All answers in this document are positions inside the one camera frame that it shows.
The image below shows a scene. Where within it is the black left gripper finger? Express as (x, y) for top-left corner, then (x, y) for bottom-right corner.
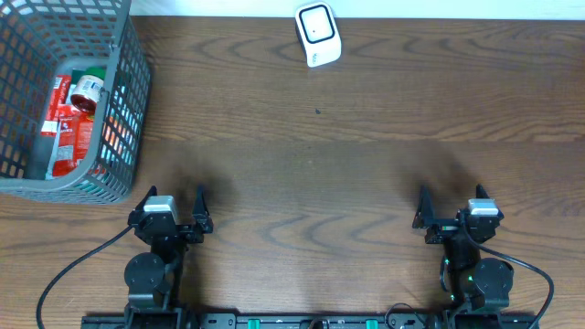
(192, 186), (209, 217)
(135, 186), (157, 211)

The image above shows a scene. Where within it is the green lid jar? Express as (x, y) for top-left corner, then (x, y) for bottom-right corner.
(70, 67), (106, 113)

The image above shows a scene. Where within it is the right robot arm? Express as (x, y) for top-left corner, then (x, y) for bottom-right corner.
(412, 185), (514, 328)

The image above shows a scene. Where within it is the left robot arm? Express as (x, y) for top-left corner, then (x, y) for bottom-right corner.
(122, 186), (213, 329)

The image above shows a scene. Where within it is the white barcode scanner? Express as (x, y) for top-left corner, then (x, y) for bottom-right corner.
(294, 2), (342, 68)

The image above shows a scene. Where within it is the red snack packet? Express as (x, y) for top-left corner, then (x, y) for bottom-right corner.
(41, 75), (94, 180)

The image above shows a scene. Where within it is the green white packet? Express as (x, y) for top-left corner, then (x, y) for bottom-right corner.
(70, 69), (85, 85)

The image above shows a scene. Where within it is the grey plastic mesh basket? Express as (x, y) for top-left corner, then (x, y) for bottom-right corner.
(1, 0), (151, 205)

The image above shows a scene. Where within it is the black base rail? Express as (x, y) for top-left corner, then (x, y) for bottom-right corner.
(80, 312), (532, 329)

